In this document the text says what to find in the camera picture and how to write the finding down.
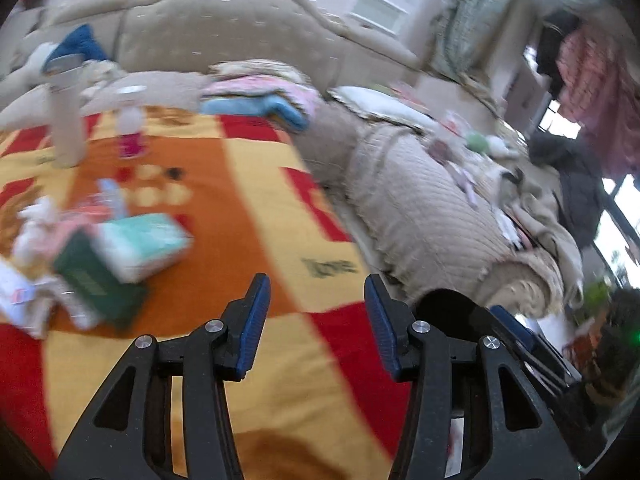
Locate blue garment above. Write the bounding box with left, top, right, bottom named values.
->
left=42, top=24, right=111, bottom=71

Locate white frilled pillow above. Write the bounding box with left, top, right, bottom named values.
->
left=327, top=85, right=431, bottom=128

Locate pink polka dot garment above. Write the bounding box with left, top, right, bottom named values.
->
left=555, top=27, right=640, bottom=176

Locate pink pack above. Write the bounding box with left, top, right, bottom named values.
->
left=55, top=210, right=101, bottom=241

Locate white thermos bottle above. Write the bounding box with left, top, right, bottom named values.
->
left=47, top=55, right=88, bottom=168

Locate pink packet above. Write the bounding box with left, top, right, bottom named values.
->
left=430, top=110, right=466, bottom=161

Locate black hanging garment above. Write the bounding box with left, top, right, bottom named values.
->
left=535, top=10, right=581, bottom=96

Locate mint green tissue pack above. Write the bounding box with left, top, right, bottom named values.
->
left=92, top=212, right=193, bottom=283

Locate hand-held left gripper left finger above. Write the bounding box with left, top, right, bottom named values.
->
left=52, top=272, right=272, bottom=480

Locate white pill bottle pink label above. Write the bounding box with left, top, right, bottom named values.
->
left=114, top=86, right=148, bottom=158

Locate small white medicine box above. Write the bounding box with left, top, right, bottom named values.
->
left=55, top=280, right=101, bottom=331

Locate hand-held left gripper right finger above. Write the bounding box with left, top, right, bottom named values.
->
left=364, top=274, right=581, bottom=480

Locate grey fluffy blanket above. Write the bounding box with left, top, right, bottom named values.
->
left=0, top=72, right=361, bottom=186

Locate beige tufted headboard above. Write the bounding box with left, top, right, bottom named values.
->
left=120, top=0, right=421, bottom=96

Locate floral curtain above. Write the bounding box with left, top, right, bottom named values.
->
left=430, top=0, right=526, bottom=91

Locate beige cloth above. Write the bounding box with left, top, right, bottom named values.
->
left=500, top=170, right=583, bottom=306

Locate ornate beige footboard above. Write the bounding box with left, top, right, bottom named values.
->
left=480, top=250, right=566, bottom=321

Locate pink folded blanket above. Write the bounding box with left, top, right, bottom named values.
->
left=205, top=75, right=321, bottom=116

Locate light blue gold print wrapper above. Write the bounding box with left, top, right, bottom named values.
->
left=95, top=177, right=128, bottom=221

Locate dark green box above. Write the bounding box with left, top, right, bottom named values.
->
left=52, top=232, right=148, bottom=328

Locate crumpled white tissue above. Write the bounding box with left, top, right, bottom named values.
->
left=12, top=195, right=63, bottom=266

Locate dark padded jacket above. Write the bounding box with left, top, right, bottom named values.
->
left=529, top=132, right=608, bottom=248

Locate white rabbit plush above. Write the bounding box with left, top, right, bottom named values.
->
left=487, top=135, right=516, bottom=158

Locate red orange printed blanket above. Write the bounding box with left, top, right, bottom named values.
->
left=0, top=110, right=416, bottom=480

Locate beige quilted bedcover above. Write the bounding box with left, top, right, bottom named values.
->
left=345, top=120, right=506, bottom=301

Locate white plush toy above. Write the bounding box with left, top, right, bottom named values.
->
left=0, top=42, right=66, bottom=131

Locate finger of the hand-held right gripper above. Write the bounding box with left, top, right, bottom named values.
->
left=520, top=342, right=573, bottom=401
left=490, top=305, right=551, bottom=361

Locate light blue folded blanket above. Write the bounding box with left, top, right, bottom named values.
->
left=200, top=95, right=308, bottom=133

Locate floral pillow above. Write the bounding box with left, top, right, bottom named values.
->
left=210, top=60, right=301, bottom=81

